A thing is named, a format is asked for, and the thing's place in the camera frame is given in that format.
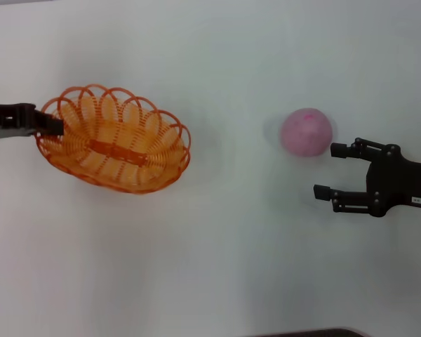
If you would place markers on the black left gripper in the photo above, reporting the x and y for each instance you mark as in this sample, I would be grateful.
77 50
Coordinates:
7 116

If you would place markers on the dark robot torso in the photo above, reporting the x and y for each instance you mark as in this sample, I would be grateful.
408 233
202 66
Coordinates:
312 332

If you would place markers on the pink peach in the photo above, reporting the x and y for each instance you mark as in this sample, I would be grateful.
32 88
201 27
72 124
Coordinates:
305 131

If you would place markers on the orange woven plastic basket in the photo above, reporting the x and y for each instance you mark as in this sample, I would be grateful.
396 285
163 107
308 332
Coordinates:
115 140

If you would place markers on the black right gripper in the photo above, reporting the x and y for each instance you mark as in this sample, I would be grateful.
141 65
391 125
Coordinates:
396 179

